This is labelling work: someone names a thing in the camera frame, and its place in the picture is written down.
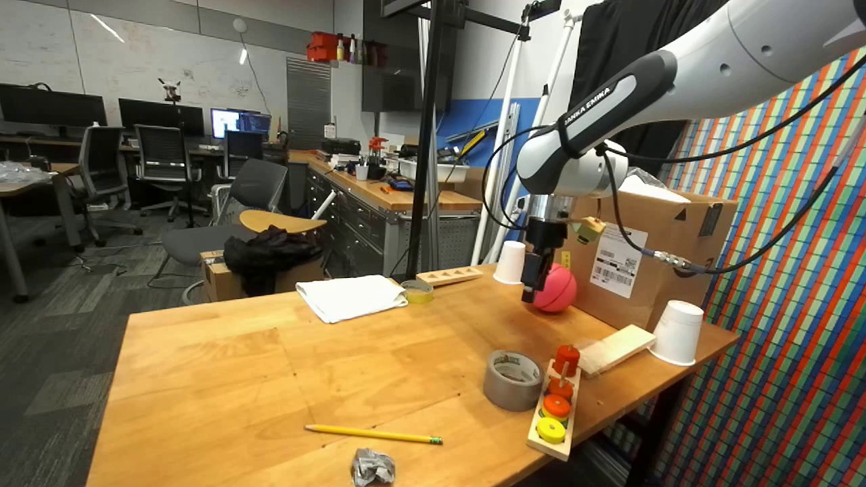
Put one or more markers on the grey duct tape roll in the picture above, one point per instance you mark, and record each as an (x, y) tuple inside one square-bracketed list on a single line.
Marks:
[(511, 379)]

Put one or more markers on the black bag on box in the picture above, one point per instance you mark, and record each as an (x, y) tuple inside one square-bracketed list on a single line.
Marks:
[(260, 257)]

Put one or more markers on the black vertical pole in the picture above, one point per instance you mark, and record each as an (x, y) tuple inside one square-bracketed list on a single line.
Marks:
[(444, 21)]

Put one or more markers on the wooden workbench with drawers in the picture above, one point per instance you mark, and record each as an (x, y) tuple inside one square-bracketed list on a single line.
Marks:
[(369, 224)]

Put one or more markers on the white folded cloth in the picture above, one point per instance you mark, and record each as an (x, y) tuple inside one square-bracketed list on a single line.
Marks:
[(350, 299)]

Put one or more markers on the crumpled foil ball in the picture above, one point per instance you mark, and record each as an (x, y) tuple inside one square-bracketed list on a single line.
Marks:
[(372, 470)]

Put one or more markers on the black office chair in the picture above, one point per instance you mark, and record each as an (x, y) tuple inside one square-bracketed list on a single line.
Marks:
[(103, 178), (163, 163)]

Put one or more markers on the pink toy basketball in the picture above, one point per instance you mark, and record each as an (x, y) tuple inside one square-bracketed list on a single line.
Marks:
[(557, 290)]

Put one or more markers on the lit computer screen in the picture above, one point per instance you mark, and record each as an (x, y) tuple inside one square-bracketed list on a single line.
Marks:
[(231, 121)]

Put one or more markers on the cardboard shipping box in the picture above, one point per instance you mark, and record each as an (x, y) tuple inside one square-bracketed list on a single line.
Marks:
[(637, 252)]

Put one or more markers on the red container on shelf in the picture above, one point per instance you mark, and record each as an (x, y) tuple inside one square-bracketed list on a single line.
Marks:
[(320, 46)]

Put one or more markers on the small cardboard box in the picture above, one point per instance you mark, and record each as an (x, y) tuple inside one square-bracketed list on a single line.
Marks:
[(222, 284)]

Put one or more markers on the left wooden desk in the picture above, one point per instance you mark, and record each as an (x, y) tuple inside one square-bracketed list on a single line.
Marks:
[(32, 194)]

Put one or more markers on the white paper cup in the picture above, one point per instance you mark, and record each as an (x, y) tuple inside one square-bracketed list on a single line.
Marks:
[(676, 335), (509, 267)]

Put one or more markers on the yellow pencil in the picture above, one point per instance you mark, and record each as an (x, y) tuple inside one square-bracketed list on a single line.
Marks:
[(373, 433)]

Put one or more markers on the black computer monitor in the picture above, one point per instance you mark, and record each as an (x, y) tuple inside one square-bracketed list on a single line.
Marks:
[(142, 113), (61, 113)]

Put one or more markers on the grey office chair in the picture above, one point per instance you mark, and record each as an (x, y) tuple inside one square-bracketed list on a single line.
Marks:
[(254, 184)]

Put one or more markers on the light wooden block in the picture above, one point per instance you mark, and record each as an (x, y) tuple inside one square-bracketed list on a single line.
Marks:
[(615, 349)]

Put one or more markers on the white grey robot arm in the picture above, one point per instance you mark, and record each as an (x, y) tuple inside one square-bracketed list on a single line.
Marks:
[(736, 59)]

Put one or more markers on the wooden strip with holes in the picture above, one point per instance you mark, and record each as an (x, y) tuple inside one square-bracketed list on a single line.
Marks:
[(448, 278)]

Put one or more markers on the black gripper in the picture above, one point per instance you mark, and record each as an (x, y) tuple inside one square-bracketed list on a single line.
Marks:
[(541, 241)]

